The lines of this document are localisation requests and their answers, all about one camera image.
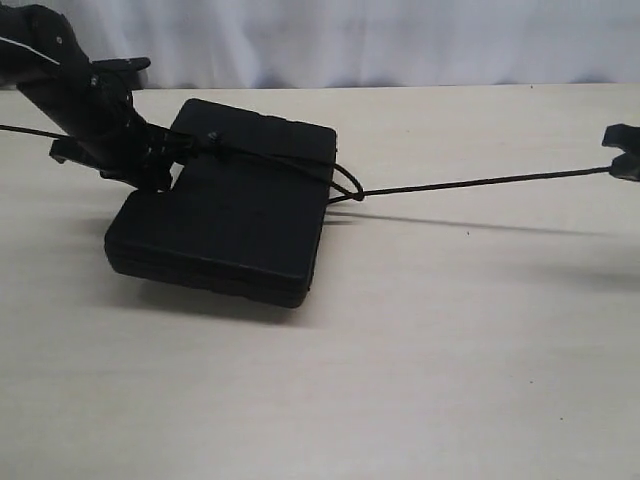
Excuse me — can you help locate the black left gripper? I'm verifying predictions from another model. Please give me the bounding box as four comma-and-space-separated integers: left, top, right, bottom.
49, 114, 201, 192

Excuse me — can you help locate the black plastic carry case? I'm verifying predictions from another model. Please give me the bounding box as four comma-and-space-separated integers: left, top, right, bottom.
104, 98, 337, 308

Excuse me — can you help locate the black braided rope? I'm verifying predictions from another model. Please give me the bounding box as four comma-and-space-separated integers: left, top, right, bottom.
169, 130, 616, 204

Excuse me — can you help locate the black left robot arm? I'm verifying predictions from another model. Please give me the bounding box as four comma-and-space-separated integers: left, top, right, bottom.
1, 4, 202, 192

